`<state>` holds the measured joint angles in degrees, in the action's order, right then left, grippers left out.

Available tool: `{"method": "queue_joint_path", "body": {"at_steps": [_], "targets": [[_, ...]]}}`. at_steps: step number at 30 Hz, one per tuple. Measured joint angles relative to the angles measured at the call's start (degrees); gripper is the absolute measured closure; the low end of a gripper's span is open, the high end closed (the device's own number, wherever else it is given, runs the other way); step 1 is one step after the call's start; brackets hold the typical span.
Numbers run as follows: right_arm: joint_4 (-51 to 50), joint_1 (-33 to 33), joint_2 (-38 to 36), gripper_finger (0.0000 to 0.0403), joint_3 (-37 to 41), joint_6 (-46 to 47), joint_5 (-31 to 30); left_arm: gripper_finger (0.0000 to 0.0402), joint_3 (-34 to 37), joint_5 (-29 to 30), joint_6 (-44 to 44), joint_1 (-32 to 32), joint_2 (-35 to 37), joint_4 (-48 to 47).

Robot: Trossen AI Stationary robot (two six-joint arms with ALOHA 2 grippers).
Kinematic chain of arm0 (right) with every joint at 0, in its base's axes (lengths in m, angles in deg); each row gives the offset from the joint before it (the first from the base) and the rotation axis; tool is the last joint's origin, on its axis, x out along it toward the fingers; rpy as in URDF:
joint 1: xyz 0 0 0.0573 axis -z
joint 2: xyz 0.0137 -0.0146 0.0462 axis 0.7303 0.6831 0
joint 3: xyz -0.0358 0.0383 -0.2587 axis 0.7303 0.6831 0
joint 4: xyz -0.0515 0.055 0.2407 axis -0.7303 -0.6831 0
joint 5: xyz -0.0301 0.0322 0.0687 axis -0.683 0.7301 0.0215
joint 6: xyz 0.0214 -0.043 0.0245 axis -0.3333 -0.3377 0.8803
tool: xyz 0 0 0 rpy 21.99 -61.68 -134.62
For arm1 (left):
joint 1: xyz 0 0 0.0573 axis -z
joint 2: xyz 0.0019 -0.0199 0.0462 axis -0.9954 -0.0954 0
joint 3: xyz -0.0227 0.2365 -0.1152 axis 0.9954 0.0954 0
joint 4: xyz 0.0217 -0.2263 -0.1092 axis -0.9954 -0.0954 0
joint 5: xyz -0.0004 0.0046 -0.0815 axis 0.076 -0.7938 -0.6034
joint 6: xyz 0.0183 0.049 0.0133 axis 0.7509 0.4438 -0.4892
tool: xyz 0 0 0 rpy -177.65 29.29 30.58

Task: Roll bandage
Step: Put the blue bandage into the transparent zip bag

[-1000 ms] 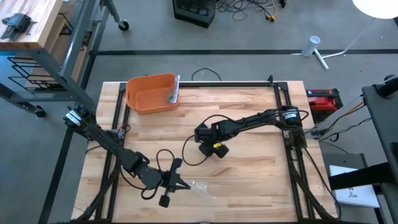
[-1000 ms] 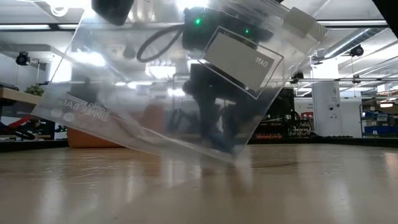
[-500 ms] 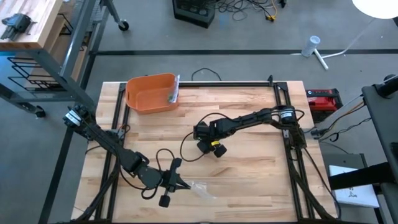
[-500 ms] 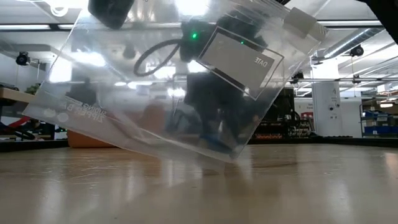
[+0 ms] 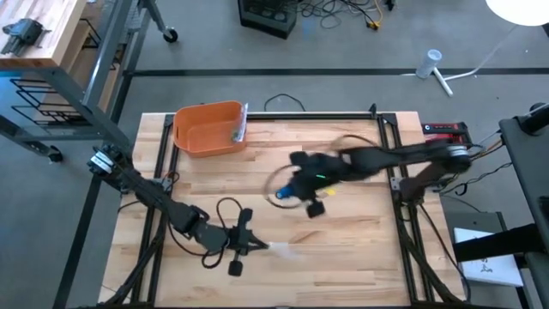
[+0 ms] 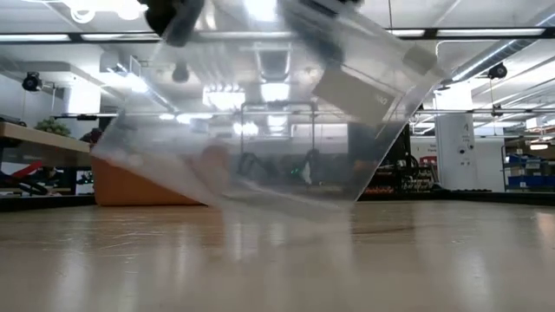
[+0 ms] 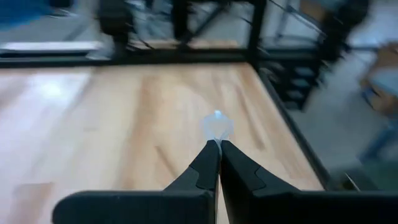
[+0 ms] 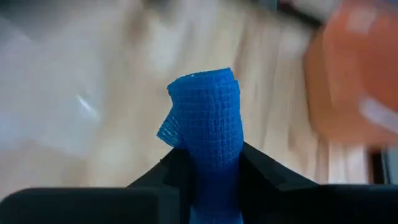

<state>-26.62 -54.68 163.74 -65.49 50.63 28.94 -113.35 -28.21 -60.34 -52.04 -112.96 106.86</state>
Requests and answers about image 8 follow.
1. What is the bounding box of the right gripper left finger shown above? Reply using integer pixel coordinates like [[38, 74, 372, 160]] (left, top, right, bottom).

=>
[[0, 147, 193, 224]]

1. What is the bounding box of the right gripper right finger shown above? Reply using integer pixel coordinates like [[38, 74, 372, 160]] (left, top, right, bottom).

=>
[[238, 141, 398, 224]]

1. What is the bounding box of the blue elastic bandage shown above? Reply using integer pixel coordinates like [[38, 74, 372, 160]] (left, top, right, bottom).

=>
[[156, 67, 245, 224]]

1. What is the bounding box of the orange plastic bin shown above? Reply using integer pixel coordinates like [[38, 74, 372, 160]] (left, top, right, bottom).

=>
[[304, 0, 398, 146]]

